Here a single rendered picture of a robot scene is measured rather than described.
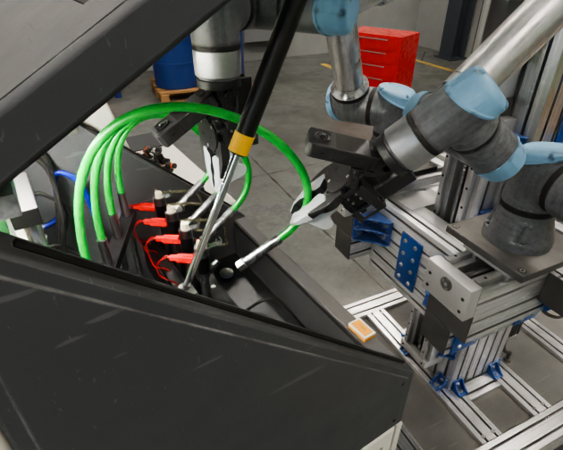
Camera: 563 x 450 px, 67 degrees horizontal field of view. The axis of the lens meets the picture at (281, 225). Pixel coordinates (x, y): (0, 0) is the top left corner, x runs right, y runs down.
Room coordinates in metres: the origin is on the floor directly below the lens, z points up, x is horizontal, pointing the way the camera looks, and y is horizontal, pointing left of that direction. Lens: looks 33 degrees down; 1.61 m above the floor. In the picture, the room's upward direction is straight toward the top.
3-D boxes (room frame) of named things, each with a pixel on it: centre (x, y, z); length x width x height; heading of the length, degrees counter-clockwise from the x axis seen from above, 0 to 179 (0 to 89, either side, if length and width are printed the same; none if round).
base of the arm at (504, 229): (0.83, -0.56, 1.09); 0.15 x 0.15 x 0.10
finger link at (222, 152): (0.68, 0.11, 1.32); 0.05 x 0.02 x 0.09; 33
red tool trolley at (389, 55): (5.06, -1.09, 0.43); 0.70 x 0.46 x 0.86; 50
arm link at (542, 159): (0.83, -0.56, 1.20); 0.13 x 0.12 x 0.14; 20
